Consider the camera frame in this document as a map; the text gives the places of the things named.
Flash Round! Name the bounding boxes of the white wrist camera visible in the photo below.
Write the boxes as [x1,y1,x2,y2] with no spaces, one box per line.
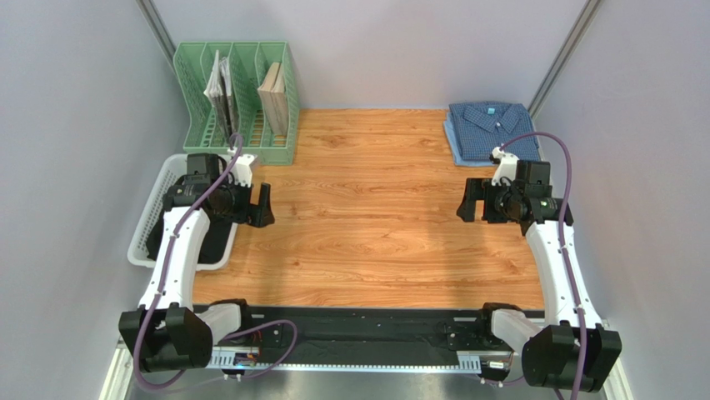
[491,147,519,186]
[227,149,259,187]

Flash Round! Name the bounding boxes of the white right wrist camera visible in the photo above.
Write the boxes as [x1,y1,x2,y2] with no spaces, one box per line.
[491,147,519,186]

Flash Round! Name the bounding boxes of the folded light blue shirt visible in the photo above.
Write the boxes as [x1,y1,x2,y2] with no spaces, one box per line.
[443,119,493,168]

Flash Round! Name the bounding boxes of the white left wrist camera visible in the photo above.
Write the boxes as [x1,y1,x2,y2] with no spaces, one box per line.
[227,149,259,187]

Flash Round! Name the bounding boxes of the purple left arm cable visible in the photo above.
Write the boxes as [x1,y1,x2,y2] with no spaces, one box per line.
[131,132,298,391]

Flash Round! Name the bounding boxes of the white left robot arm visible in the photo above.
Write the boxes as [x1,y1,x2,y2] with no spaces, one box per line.
[118,153,275,373]

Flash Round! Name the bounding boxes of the tan books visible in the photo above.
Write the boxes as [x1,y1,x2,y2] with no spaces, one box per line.
[257,62,289,141]

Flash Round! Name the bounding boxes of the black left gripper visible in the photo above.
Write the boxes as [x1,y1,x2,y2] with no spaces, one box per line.
[213,175,274,228]

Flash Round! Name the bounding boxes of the grey magazines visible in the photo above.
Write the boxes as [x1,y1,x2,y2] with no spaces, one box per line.
[203,50,239,148]

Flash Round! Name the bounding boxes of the green file organizer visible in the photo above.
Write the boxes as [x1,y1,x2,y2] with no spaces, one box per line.
[173,41,301,166]

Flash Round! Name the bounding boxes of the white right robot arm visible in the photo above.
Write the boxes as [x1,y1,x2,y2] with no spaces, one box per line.
[457,161,623,399]

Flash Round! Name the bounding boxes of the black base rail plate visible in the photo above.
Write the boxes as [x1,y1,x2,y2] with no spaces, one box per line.
[211,306,512,369]

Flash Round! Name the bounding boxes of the white plastic basket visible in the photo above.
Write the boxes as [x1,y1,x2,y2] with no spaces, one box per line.
[127,154,246,271]

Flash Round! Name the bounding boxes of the black long sleeve shirt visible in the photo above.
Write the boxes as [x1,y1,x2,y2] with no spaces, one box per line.
[146,212,233,264]

